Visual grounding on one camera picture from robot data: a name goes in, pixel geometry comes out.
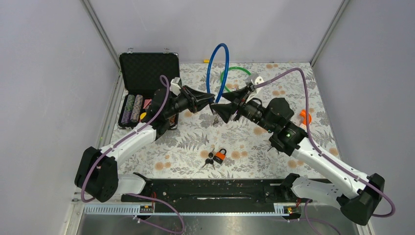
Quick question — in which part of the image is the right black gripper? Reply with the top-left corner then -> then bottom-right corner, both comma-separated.
210,85 -> 276,133

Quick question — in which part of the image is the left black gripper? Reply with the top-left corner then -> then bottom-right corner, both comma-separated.
164,85 -> 215,119

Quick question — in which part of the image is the green cable lock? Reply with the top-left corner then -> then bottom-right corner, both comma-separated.
220,66 -> 251,92

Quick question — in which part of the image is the blue cable lock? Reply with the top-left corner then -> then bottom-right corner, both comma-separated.
206,43 -> 230,125

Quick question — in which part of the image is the orange black padlock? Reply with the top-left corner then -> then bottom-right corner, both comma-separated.
213,148 -> 227,165

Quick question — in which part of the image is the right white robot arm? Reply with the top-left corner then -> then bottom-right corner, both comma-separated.
211,88 -> 385,225

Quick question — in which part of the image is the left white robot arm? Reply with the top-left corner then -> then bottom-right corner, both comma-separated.
74,86 -> 214,203

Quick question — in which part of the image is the floral table mat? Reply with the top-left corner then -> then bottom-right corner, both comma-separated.
118,63 -> 339,179

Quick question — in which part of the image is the black poker chip case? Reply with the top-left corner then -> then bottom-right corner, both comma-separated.
117,52 -> 180,128

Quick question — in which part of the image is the orange white blue toy block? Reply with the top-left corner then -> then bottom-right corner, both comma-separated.
299,109 -> 312,128

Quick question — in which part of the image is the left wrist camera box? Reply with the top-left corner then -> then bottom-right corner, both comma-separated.
169,77 -> 182,96

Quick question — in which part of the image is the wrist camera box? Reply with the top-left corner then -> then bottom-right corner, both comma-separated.
245,74 -> 264,88
169,77 -> 182,96

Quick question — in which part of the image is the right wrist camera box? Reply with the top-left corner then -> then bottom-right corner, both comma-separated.
245,74 -> 264,88

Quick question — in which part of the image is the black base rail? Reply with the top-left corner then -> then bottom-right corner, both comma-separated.
141,179 -> 297,214

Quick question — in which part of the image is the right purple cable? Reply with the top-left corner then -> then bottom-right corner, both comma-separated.
254,67 -> 396,218

